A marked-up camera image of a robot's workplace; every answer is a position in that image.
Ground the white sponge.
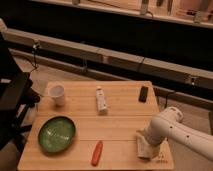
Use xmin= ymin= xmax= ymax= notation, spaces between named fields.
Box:
xmin=136 ymin=132 xmax=153 ymax=159

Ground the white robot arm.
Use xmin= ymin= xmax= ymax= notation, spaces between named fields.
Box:
xmin=145 ymin=107 xmax=213 ymax=162

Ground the green ceramic bowl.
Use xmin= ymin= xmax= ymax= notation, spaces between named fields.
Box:
xmin=38 ymin=116 xmax=76 ymax=153

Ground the orange carrot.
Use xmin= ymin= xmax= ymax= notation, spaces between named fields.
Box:
xmin=91 ymin=141 xmax=103 ymax=166

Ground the black rectangular block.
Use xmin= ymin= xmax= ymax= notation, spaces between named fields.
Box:
xmin=138 ymin=86 xmax=148 ymax=102

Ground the white tube bottle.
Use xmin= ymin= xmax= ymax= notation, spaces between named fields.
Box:
xmin=96 ymin=86 xmax=108 ymax=115

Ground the wooden table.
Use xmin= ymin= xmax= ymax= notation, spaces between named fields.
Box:
xmin=18 ymin=81 xmax=174 ymax=171

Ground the white paper cup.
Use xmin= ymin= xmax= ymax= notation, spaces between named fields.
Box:
xmin=48 ymin=85 xmax=65 ymax=106

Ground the black chair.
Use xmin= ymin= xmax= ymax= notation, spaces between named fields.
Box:
xmin=0 ymin=33 xmax=40 ymax=152

